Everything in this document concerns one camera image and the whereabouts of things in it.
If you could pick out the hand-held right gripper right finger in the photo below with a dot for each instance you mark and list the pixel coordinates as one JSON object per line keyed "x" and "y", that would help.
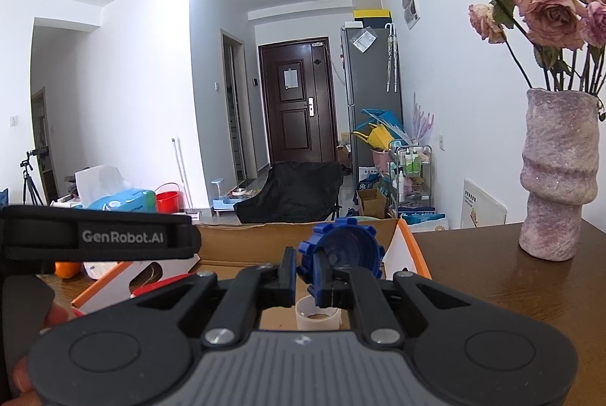
{"x": 325, "y": 276}

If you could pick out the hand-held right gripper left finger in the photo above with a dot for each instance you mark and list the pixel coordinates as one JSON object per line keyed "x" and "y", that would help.
{"x": 287, "y": 280}

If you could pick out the blue gear-shaped plastic cap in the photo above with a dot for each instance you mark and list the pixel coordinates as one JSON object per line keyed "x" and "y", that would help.
{"x": 352, "y": 245}

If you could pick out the orange-edged cardboard box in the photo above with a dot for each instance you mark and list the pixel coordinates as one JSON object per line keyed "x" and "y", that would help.
{"x": 236, "y": 245}

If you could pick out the person's left hand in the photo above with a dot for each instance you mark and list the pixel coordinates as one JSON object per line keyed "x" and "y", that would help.
{"x": 57, "y": 316}

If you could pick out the beige tape roll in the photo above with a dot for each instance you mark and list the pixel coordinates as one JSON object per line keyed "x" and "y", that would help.
{"x": 303, "y": 316}

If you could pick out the orange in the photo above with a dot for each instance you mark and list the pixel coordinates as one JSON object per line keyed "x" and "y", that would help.
{"x": 66, "y": 269}

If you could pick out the black tripod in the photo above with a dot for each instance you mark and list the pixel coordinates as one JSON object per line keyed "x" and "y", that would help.
{"x": 29, "y": 178}

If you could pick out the purple tissue pack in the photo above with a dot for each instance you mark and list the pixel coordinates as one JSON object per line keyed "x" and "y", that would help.
{"x": 102, "y": 269}

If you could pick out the small open cardboard carton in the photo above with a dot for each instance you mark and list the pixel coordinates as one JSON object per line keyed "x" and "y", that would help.
{"x": 371, "y": 203}

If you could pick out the black folding chair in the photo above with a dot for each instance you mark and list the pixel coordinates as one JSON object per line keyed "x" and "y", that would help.
{"x": 293, "y": 193}

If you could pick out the blue tissue pack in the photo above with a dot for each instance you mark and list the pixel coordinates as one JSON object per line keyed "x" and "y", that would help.
{"x": 128, "y": 200}

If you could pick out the blue pet feeder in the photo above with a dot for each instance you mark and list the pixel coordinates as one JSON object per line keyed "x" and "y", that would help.
{"x": 227, "y": 200}

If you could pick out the blue and white package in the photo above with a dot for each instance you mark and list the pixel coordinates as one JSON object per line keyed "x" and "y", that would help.
{"x": 369, "y": 179}

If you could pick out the red and white lint brush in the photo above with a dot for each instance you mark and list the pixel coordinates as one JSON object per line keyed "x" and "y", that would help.
{"x": 144, "y": 291}

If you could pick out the cardboard box by door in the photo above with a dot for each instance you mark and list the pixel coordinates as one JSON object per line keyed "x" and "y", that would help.
{"x": 343, "y": 157}

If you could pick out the red bucket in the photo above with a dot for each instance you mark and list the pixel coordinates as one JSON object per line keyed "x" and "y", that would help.
{"x": 168, "y": 200}

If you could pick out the pink bucket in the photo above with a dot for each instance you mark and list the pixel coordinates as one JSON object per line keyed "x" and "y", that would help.
{"x": 379, "y": 160}

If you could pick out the metal trolley rack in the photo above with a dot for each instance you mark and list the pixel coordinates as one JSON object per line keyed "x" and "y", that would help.
{"x": 412, "y": 178}

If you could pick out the white mop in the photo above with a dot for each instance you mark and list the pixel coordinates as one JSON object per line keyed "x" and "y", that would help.
{"x": 182, "y": 178}

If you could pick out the dark brown door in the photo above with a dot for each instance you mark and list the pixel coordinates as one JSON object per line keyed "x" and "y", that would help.
{"x": 293, "y": 126}

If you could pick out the blue plastic item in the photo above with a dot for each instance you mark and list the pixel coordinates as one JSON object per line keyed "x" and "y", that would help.
{"x": 386, "y": 117}

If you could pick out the white board panel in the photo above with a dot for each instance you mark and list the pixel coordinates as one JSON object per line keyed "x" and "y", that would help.
{"x": 483, "y": 207}

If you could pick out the purple decorative branches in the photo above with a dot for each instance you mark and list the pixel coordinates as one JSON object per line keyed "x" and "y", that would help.
{"x": 421, "y": 122}

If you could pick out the grey refrigerator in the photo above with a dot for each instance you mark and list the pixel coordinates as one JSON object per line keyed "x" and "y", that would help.
{"x": 369, "y": 79}

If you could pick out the white folded umbrella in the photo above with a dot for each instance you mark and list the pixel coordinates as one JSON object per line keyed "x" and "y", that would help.
{"x": 388, "y": 55}
{"x": 394, "y": 55}

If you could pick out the clear plastic document bag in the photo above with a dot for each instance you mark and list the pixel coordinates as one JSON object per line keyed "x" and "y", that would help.
{"x": 365, "y": 40}

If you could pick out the pink textured vase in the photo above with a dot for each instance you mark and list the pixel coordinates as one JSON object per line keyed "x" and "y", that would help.
{"x": 558, "y": 178}

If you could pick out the yellow and black box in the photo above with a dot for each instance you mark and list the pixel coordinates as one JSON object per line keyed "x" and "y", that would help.
{"x": 371, "y": 15}

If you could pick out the dried rose bouquet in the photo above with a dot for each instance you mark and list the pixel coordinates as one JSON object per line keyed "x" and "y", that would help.
{"x": 549, "y": 13}

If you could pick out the white wall socket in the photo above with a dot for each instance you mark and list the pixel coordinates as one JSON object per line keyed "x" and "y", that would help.
{"x": 441, "y": 142}

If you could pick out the wall electrical panel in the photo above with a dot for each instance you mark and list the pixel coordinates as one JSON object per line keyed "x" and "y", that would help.
{"x": 411, "y": 3}

